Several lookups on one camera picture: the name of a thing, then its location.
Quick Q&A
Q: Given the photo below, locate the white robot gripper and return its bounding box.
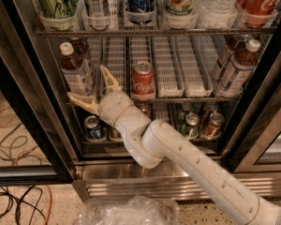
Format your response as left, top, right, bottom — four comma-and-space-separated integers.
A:
67, 65, 133, 127

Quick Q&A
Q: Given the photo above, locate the tea bottle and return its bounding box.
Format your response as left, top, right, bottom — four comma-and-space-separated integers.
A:
60, 42, 94, 96
213, 35, 248, 82
218, 38, 260, 93
69, 37, 90, 63

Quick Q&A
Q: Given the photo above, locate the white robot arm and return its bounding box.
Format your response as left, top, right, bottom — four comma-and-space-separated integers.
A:
67, 65, 281, 225

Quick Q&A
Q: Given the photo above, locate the blue can bottom shelf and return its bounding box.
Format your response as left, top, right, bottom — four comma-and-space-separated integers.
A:
84, 115, 105, 141

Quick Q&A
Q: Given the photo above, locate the red cola can middle shelf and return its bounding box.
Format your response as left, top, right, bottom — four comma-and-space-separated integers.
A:
132, 61, 154, 95

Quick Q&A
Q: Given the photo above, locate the white slotted tray bottom shelf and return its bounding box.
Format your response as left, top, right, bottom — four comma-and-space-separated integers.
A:
153, 103, 171, 123

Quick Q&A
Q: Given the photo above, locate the left glass fridge door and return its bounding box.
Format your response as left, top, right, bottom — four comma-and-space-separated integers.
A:
0, 0, 76, 186

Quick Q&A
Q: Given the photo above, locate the green can bottom shelf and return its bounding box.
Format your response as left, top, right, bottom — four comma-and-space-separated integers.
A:
181, 112, 200, 140

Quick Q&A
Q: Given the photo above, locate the green can shelf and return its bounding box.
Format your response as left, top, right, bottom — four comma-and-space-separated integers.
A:
32, 0, 82, 20
181, 112, 200, 140

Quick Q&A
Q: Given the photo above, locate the silver can top shelf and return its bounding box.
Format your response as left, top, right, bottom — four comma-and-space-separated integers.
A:
84, 0, 110, 17

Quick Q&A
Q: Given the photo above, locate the green can top shelf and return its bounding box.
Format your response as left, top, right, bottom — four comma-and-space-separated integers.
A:
32, 0, 82, 20

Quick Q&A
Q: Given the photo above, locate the steel fridge bottom grille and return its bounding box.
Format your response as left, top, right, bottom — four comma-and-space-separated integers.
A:
73, 159, 281, 201

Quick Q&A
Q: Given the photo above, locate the red cola bottle top shelf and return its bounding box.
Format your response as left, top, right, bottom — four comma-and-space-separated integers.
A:
237, 0, 279, 28

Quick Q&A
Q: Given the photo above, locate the gold can bottom left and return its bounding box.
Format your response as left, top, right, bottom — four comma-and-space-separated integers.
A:
111, 127, 121, 139

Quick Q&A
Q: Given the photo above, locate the bronze can bottom right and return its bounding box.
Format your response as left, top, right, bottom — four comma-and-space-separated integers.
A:
202, 112, 225, 137

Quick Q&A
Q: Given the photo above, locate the clear plastic bin with bag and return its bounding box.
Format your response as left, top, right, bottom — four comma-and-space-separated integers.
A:
79, 195, 180, 225

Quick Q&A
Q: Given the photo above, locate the orange cable on floor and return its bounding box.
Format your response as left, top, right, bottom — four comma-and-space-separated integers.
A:
42, 185, 53, 225

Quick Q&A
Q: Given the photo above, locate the black cable on floor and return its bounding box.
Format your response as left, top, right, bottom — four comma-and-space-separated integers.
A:
0, 185, 47, 225

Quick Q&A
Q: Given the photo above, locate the right fridge door frame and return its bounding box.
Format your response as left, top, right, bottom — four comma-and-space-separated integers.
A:
223, 19, 281, 173

